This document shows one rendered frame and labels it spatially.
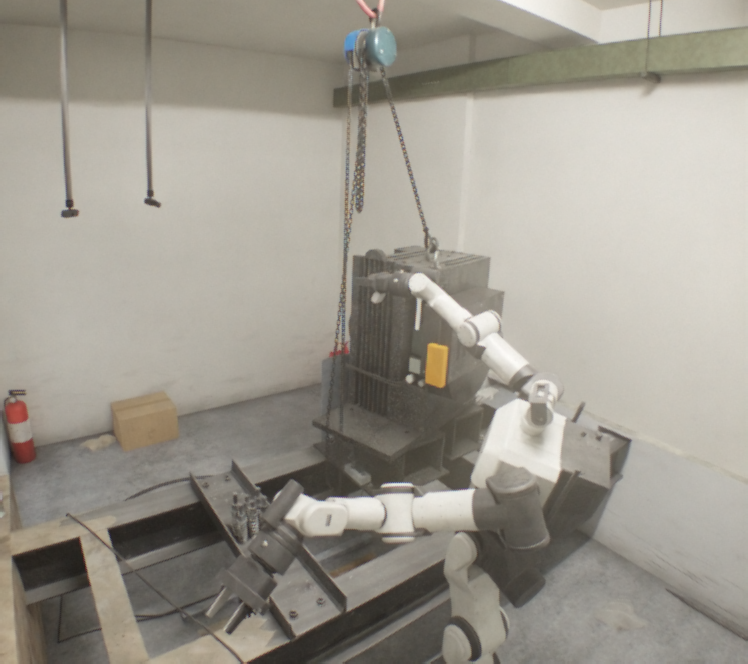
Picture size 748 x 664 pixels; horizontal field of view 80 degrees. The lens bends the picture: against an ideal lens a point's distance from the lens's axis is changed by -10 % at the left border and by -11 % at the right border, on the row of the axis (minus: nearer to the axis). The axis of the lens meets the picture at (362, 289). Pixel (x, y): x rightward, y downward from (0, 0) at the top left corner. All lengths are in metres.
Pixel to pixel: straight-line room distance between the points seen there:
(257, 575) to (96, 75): 3.35
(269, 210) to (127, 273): 1.22
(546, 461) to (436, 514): 0.28
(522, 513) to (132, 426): 3.14
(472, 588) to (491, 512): 0.54
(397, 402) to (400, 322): 0.37
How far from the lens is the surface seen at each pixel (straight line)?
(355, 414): 2.32
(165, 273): 3.93
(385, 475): 2.30
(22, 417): 3.91
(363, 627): 2.01
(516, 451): 1.21
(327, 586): 1.79
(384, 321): 2.17
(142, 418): 3.85
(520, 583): 1.49
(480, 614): 1.70
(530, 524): 1.13
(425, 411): 2.15
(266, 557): 1.02
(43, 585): 2.38
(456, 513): 1.15
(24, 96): 3.78
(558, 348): 3.07
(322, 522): 1.04
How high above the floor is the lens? 1.98
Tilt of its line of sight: 14 degrees down
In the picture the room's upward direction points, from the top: 2 degrees clockwise
